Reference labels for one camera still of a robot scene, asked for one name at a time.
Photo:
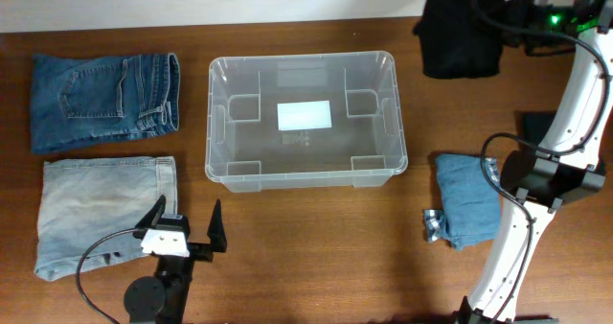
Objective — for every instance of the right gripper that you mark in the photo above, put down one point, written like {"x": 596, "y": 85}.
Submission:
{"x": 510, "y": 11}

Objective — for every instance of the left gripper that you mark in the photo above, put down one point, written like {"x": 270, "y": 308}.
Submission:
{"x": 203, "y": 252}

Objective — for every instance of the large black garment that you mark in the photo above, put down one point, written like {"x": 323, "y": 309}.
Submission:
{"x": 454, "y": 44}

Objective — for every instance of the small black garment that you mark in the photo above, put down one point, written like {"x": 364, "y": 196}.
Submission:
{"x": 533, "y": 126}

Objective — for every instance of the blue shirt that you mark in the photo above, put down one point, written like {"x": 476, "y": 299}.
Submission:
{"x": 471, "y": 211}

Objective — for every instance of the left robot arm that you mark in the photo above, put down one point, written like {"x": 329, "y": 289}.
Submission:
{"x": 162, "y": 297}

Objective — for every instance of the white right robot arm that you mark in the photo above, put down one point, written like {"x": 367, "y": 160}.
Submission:
{"x": 562, "y": 168}

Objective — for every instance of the light blue folded jeans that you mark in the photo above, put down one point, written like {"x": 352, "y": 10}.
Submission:
{"x": 84, "y": 200}

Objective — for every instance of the dark blue folded jeans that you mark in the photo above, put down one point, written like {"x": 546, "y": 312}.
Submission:
{"x": 78, "y": 103}

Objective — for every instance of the white label in bin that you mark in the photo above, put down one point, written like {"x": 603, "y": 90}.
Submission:
{"x": 304, "y": 116}

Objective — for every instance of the clear plastic storage bin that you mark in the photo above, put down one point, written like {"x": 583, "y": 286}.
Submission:
{"x": 247, "y": 153}

